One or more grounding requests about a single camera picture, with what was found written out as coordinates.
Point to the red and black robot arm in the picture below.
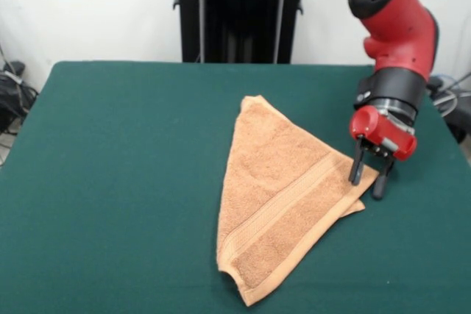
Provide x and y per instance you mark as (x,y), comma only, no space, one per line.
(401,9)

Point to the tan terry towel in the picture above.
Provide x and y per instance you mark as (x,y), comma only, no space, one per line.
(279,181)

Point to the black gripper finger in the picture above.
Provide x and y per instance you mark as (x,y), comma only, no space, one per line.
(380,185)
(356,170)

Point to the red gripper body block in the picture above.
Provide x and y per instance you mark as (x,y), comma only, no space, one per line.
(368,123)

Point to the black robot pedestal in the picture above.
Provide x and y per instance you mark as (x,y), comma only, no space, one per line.
(239,16)

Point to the dark green table cloth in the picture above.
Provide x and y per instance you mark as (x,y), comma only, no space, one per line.
(110,181)

